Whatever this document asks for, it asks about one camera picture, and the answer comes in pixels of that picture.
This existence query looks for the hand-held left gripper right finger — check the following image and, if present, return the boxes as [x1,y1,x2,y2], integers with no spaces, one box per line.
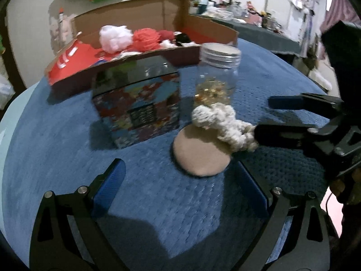
[235,161,332,271]

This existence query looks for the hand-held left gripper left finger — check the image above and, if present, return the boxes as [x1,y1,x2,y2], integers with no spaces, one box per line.
[30,158,127,271]

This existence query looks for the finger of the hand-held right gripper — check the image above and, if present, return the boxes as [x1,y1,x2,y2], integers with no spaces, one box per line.
[268,93,343,113]
[252,123,339,153]

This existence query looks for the beige round powder puff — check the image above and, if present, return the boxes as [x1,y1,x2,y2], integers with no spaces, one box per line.
[173,124,232,178]

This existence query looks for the black fluffy soft toy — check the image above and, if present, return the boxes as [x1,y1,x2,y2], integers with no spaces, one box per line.
[174,32,191,46]

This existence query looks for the white mesh bath pouf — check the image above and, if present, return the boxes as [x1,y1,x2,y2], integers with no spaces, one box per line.
[99,25,133,52]

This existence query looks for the orange foam net ball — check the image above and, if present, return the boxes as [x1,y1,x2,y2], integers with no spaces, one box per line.
[132,28,161,52]

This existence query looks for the brown cardboard box red inside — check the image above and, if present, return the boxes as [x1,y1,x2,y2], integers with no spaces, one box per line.
[45,0,239,91]

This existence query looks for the person's right hand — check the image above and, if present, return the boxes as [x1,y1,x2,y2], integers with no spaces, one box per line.
[329,166,361,206]

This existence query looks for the blue textured blanket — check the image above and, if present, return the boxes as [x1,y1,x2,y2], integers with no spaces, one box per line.
[0,38,345,271]

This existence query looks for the pink curtain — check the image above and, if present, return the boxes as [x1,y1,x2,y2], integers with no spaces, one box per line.
[320,0,361,37]

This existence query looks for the desk with grey cloth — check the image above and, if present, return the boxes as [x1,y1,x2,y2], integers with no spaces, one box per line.
[189,14,301,57]

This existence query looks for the white wardrobe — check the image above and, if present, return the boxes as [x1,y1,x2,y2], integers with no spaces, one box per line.
[290,0,318,46]

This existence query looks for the glass jar metal lid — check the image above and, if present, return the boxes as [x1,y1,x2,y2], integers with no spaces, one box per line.
[194,43,241,110]

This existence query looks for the colourful patterned box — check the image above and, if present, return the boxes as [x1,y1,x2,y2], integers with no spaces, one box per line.
[92,55,182,150]

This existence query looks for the clutter of bottles and toiletries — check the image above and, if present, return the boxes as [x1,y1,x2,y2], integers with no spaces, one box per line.
[177,0,282,30]

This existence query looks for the light teal bedsheet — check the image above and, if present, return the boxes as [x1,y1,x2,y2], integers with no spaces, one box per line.
[0,90,26,181]

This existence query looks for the pink plush toy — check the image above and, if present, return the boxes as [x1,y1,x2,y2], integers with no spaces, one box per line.
[49,17,72,44]

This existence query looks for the orange white mop stick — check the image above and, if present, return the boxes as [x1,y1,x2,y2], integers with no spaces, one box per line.
[56,7,65,54]

